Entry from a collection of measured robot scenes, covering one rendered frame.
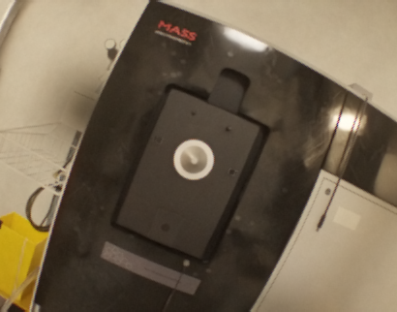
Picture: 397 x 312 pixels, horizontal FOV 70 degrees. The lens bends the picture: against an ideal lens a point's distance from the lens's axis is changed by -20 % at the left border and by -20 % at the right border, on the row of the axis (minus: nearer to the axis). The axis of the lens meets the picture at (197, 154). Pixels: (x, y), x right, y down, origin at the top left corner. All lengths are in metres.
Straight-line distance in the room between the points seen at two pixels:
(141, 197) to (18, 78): 1.50
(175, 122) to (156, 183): 0.10
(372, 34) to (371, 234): 1.63
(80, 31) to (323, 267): 1.64
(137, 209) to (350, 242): 0.40
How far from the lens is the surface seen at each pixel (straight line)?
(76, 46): 1.86
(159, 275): 0.59
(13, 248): 0.70
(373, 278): 0.73
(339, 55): 1.97
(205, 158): 0.55
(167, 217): 0.56
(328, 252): 0.65
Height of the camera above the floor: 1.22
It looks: 1 degrees down
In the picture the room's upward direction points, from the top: 24 degrees clockwise
